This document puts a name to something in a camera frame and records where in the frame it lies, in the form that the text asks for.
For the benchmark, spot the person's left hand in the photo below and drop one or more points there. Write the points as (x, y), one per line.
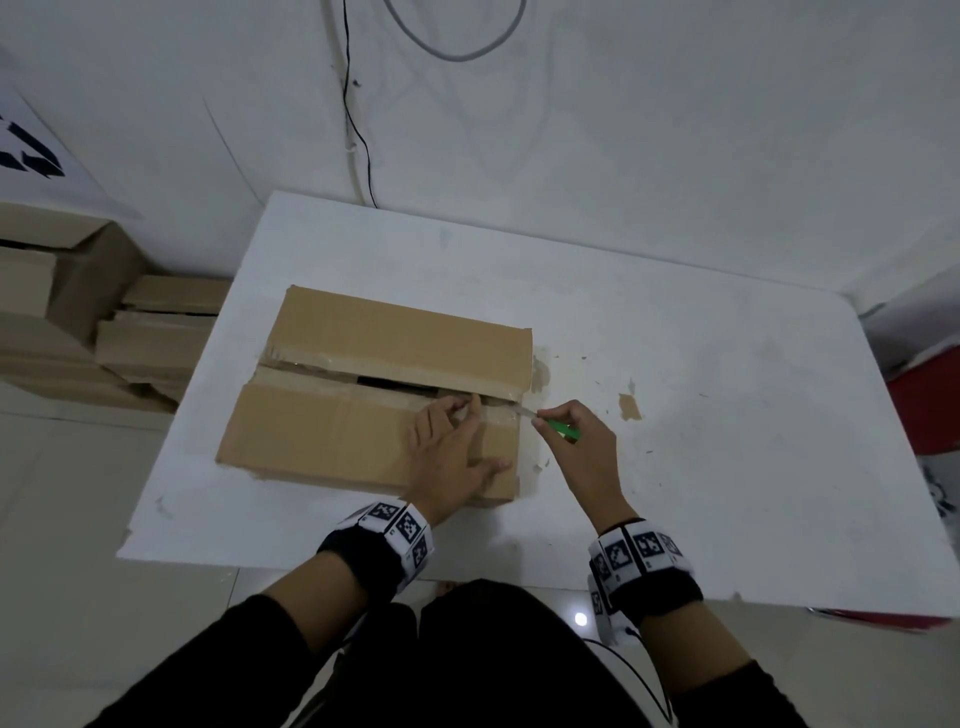
(446, 465)

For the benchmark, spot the brown tape scrap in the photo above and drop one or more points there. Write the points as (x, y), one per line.
(630, 407)

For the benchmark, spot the red chair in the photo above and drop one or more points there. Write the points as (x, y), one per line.
(930, 405)

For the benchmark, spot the clear tape scrap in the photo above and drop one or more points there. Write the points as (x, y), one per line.
(540, 375)

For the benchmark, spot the person's right hand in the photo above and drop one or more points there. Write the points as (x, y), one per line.
(592, 465)

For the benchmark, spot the taped small cardboard box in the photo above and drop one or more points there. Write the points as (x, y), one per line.
(150, 345)

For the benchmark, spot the person's black trouser legs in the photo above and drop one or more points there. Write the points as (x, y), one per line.
(495, 660)

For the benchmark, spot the person's left forearm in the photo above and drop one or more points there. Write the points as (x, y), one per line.
(307, 607)

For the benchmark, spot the white recycling symbol sign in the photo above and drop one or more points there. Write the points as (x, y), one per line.
(45, 150)

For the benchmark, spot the person's right forearm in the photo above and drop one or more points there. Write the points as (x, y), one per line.
(697, 660)

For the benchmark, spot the stack of boxes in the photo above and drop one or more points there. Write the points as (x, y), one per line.
(60, 382)

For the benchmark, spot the plain brown cardboard box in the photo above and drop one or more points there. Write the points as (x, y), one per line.
(360, 330)

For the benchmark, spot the white table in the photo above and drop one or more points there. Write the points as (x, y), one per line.
(750, 450)

